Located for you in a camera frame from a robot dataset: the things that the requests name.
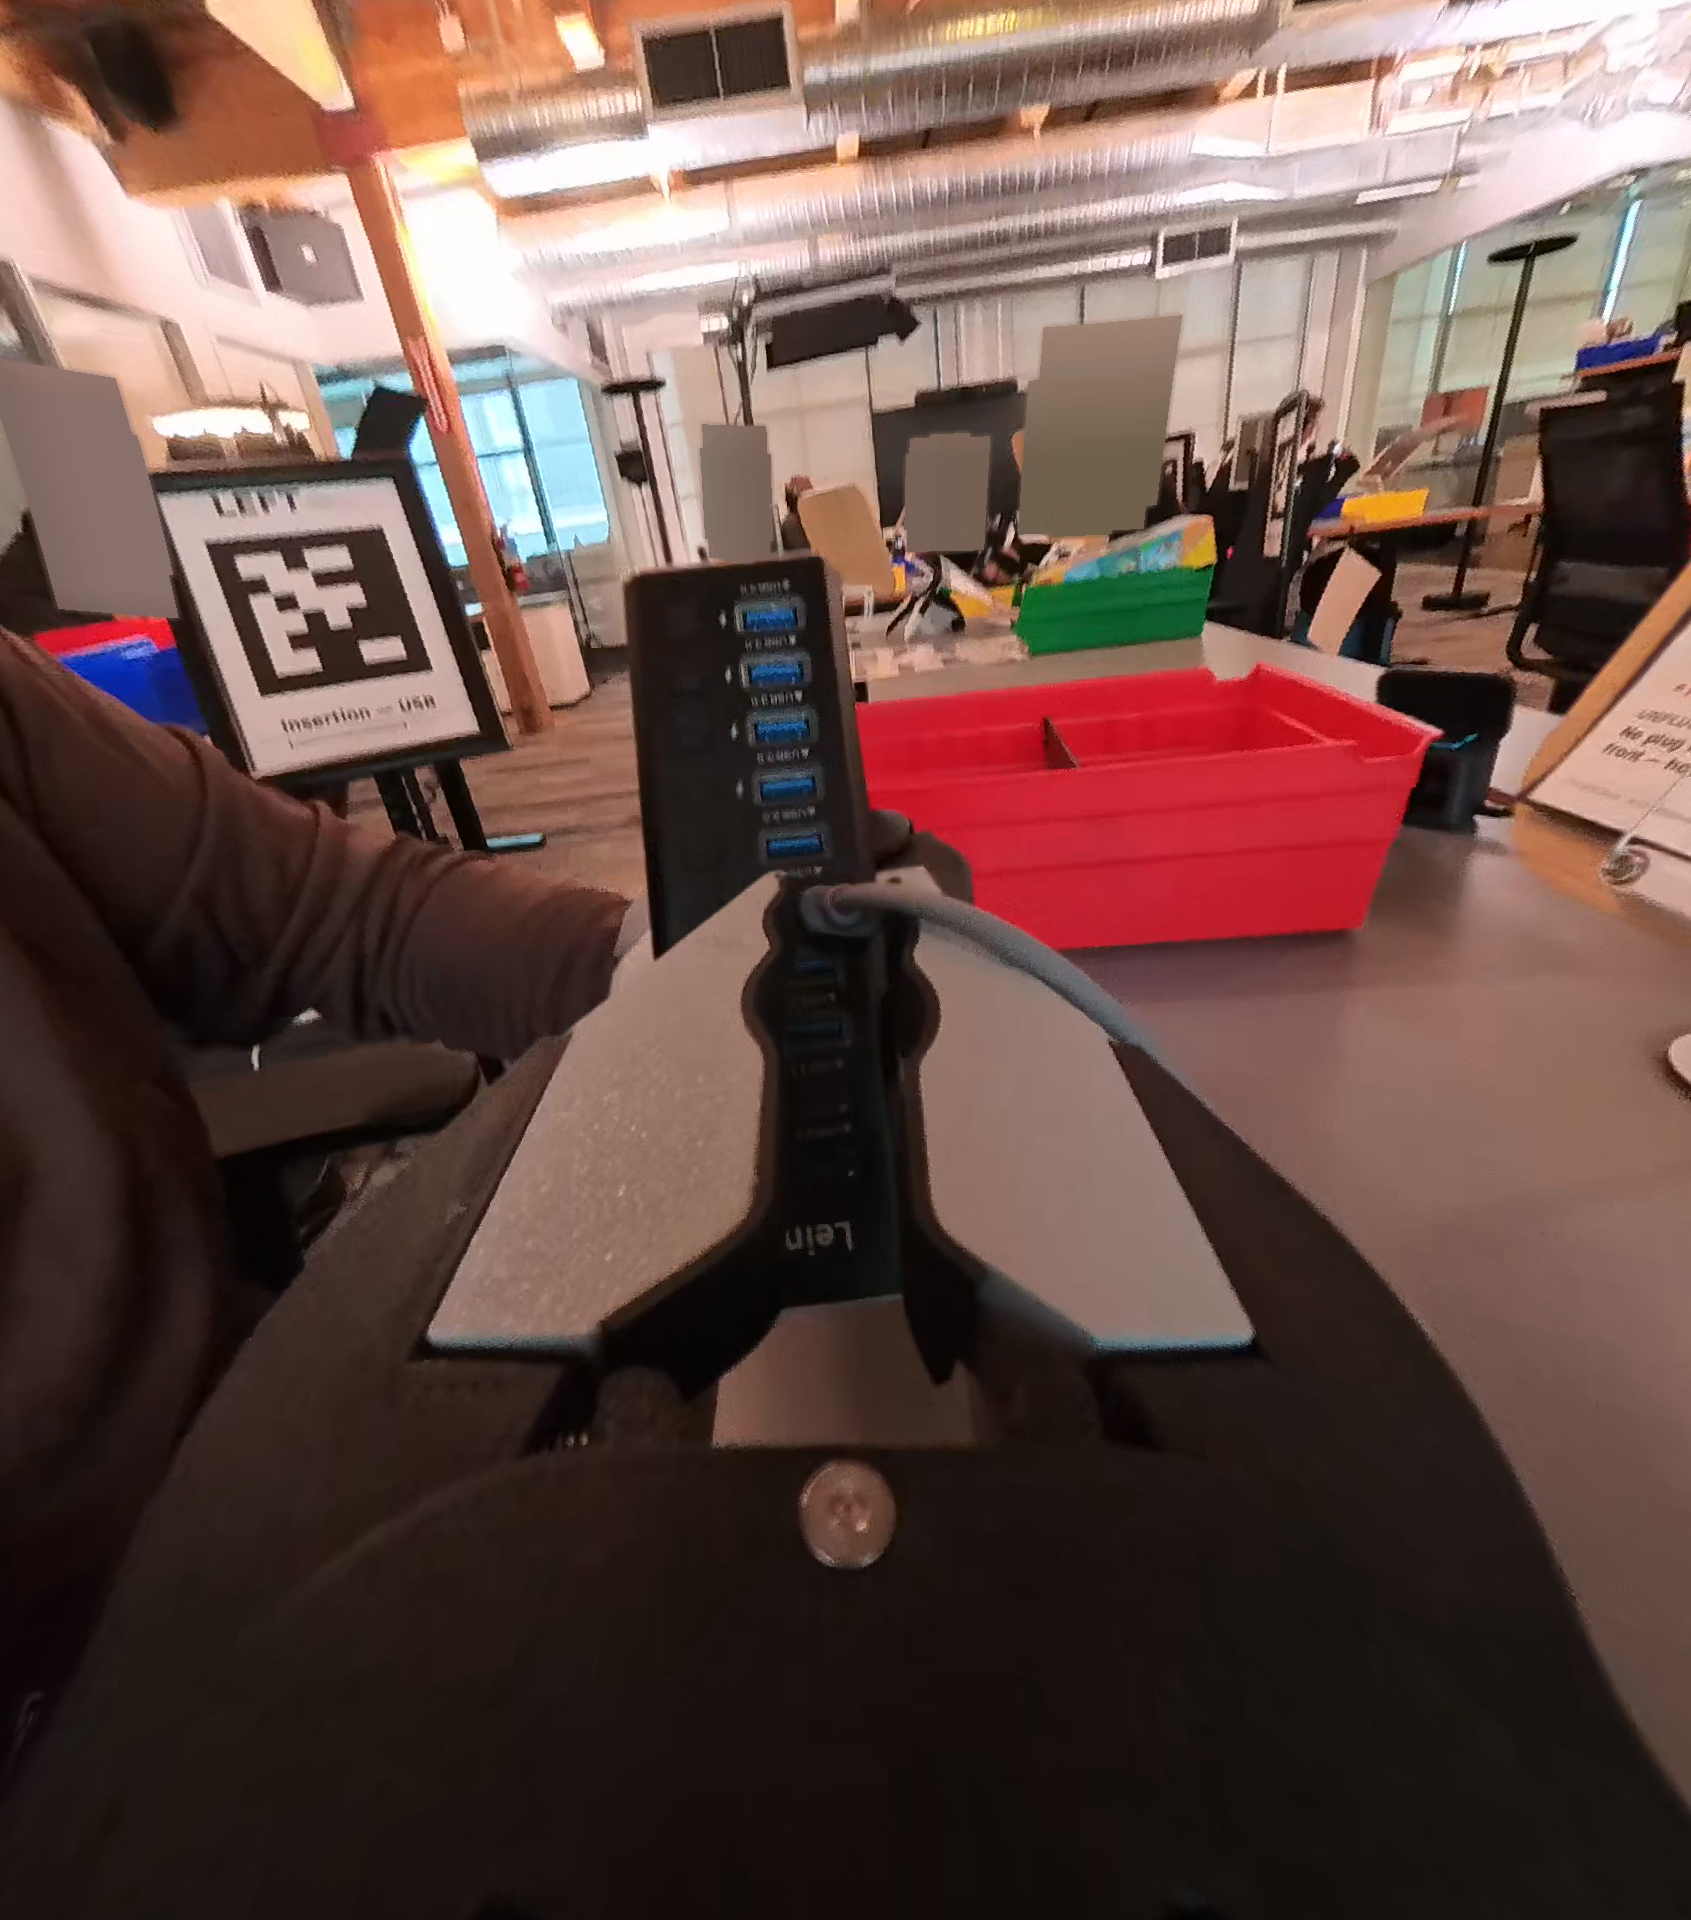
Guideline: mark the black easel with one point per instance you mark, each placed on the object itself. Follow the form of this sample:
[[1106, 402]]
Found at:
[[409, 803]]

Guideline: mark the black floor lamp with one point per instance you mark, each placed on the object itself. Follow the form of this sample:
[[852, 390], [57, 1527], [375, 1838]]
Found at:
[[1497, 421], [641, 450]]

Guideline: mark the small red storage bin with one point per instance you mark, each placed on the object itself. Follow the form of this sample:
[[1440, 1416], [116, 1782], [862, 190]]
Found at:
[[96, 633]]

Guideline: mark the person's left forearm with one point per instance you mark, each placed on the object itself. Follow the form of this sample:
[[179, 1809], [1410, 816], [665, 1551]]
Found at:
[[409, 930]]

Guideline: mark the black USB hub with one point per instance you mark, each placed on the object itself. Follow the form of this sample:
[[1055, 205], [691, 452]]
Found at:
[[686, 780]]

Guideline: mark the blue storage bin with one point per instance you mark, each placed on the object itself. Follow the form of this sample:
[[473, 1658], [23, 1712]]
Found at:
[[147, 683]]

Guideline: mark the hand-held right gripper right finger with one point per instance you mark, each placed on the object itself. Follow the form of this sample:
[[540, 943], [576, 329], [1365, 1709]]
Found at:
[[1070, 1200]]

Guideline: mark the black office chair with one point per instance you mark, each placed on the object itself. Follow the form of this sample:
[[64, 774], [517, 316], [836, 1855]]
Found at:
[[1610, 508]]

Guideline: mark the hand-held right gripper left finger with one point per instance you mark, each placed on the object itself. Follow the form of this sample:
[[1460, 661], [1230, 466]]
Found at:
[[605, 1183]]

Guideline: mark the colourful box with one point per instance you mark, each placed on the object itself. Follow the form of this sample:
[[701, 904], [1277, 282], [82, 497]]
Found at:
[[1131, 547]]

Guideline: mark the black studio light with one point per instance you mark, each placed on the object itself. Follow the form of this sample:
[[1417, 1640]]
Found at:
[[836, 325]]

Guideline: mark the black wall speaker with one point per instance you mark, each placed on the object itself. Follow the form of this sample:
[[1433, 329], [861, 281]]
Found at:
[[304, 251]]

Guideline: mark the framed tag sign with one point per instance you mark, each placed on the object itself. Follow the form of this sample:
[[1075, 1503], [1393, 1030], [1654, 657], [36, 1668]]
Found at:
[[321, 616]]

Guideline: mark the wooden support column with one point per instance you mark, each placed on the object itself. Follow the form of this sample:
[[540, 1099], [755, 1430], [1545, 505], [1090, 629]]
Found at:
[[439, 421]]

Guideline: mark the person in brown sleeve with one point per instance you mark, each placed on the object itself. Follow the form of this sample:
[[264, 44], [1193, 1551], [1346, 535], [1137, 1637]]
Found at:
[[19, 1200]]

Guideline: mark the green storage bin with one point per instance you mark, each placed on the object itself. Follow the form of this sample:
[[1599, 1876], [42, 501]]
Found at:
[[1113, 616]]

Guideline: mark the black display screen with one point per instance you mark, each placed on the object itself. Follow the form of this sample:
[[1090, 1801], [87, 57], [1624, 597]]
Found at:
[[891, 450]]

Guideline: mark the red divided bin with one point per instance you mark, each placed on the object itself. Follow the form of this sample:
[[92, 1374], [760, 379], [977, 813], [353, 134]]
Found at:
[[1160, 840]]

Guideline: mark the silver ventilation duct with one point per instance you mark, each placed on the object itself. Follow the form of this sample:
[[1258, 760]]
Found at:
[[933, 194]]

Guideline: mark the small black case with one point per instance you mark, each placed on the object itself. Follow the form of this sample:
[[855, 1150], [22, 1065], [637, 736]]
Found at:
[[1451, 734]]

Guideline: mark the ceiling vent grille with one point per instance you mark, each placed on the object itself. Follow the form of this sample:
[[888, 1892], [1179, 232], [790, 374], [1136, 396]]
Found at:
[[717, 60]]

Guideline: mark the black chair armrest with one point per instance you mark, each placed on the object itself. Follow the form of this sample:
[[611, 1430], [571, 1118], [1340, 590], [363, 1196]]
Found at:
[[336, 1087]]

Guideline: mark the yellow bin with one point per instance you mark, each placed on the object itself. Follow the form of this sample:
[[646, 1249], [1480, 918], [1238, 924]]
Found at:
[[1384, 506]]

